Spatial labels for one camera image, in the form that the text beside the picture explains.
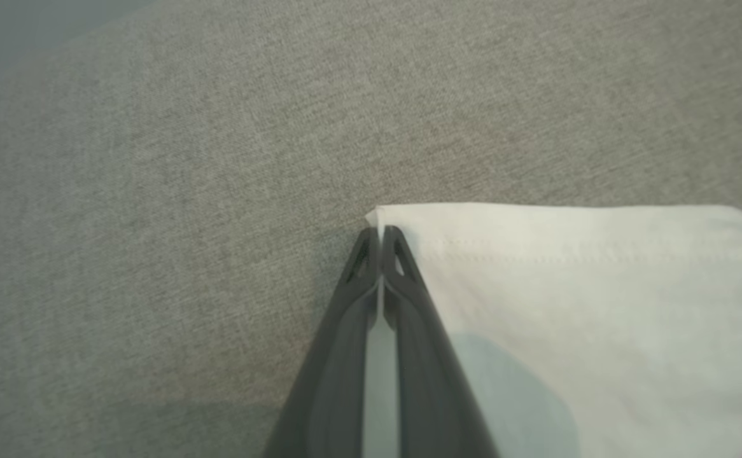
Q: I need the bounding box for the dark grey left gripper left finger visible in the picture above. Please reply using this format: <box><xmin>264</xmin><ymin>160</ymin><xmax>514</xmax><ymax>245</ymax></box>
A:
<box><xmin>263</xmin><ymin>228</ymin><xmax>381</xmax><ymax>458</ymax></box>

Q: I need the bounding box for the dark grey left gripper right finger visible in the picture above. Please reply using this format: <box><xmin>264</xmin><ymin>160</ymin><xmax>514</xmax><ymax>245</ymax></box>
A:
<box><xmin>384</xmin><ymin>226</ymin><xmax>499</xmax><ymax>458</ymax></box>

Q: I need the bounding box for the red and white shirt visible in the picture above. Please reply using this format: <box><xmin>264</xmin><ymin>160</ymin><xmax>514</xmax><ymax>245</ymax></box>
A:
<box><xmin>363</xmin><ymin>202</ymin><xmax>742</xmax><ymax>458</ymax></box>

